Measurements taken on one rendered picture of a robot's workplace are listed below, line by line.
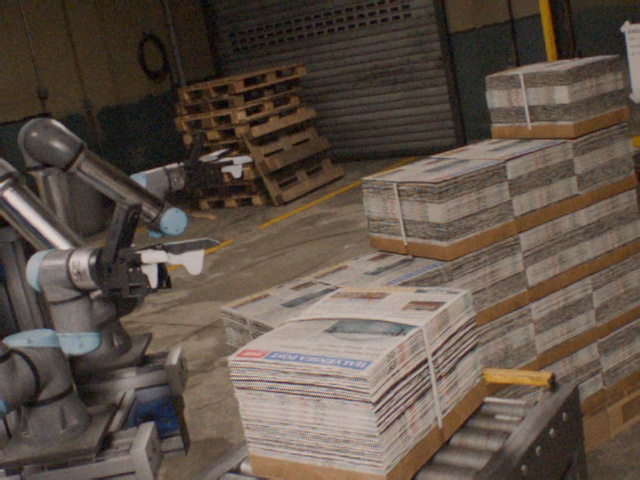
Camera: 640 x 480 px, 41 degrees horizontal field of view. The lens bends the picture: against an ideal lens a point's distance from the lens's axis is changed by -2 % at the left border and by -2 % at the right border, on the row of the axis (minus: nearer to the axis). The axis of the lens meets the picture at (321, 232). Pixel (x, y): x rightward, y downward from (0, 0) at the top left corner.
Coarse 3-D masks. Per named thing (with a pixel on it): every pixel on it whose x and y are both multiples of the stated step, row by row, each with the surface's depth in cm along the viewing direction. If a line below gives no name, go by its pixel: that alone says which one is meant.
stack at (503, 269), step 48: (528, 240) 267; (576, 240) 279; (288, 288) 256; (336, 288) 246; (480, 288) 257; (528, 288) 269; (576, 288) 280; (240, 336) 246; (480, 336) 259; (528, 336) 269; (576, 336) 282
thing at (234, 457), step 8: (240, 448) 165; (248, 448) 164; (224, 456) 163; (232, 456) 162; (240, 456) 161; (216, 464) 160; (224, 464) 159; (232, 464) 159; (240, 464) 160; (200, 472) 158; (208, 472) 157; (216, 472) 157; (224, 472) 157; (232, 472) 158
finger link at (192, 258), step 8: (192, 240) 147; (200, 240) 147; (208, 240) 147; (168, 248) 147; (176, 248) 146; (184, 248) 147; (192, 248) 147; (200, 248) 147; (168, 256) 147; (176, 256) 147; (184, 256) 148; (192, 256) 148; (200, 256) 148; (184, 264) 148; (192, 264) 148; (200, 264) 148; (192, 272) 148
